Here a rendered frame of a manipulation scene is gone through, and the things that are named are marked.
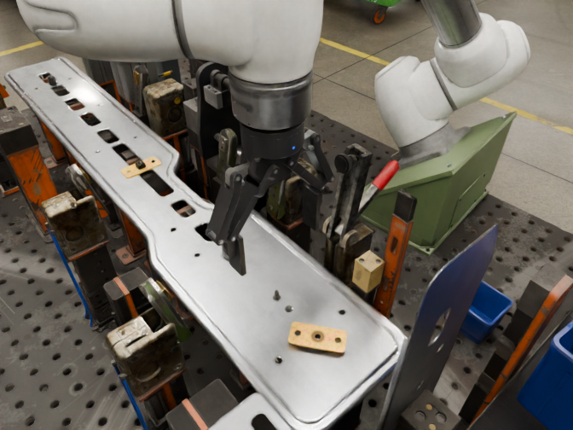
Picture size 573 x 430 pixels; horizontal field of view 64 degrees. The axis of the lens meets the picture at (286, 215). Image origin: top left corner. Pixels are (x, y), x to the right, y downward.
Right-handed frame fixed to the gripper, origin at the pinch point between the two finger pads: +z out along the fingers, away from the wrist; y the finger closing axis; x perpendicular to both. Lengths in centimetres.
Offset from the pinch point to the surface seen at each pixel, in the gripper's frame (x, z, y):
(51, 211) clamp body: -39.0, 8.3, 20.8
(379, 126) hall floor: -125, 113, -189
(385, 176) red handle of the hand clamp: 0.5, -0.3, -23.3
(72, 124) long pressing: -74, 13, 4
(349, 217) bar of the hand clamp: 1.7, 2.6, -13.6
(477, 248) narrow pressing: 26.7, -19.2, -0.1
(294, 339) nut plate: 8.3, 12.0, 3.6
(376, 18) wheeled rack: -248, 106, -325
